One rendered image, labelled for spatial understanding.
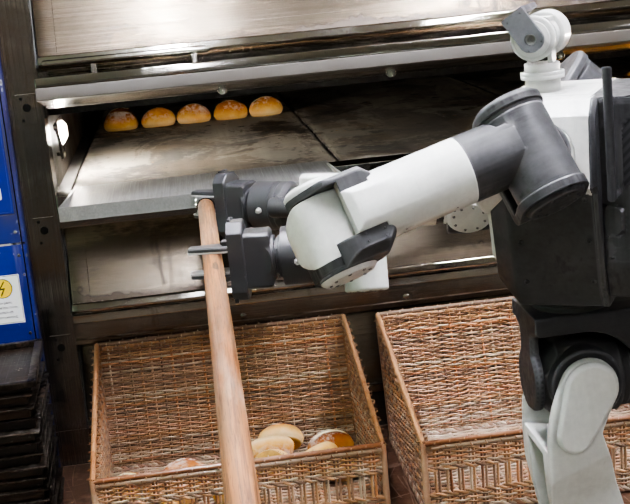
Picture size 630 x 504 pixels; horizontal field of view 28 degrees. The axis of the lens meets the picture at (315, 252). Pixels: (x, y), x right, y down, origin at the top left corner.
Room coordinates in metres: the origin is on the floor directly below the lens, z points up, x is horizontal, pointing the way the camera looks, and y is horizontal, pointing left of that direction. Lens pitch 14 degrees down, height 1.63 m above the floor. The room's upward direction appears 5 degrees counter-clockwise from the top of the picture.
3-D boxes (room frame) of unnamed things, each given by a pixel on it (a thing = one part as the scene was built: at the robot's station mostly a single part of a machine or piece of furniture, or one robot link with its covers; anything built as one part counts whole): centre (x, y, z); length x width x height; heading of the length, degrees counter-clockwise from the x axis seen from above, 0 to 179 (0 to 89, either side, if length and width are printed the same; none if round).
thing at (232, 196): (2.22, 0.11, 1.20); 0.12 x 0.10 x 0.13; 60
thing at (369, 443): (2.39, 0.20, 0.72); 0.56 x 0.49 x 0.28; 96
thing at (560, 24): (1.82, -0.35, 1.47); 0.10 x 0.07 x 0.09; 156
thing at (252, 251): (1.81, 0.07, 1.20); 0.12 x 0.10 x 0.13; 86
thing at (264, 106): (3.63, 0.10, 1.21); 0.10 x 0.07 x 0.05; 100
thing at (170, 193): (2.52, 0.21, 1.19); 0.55 x 0.36 x 0.03; 95
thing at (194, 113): (3.61, 0.31, 1.21); 0.10 x 0.07 x 0.05; 95
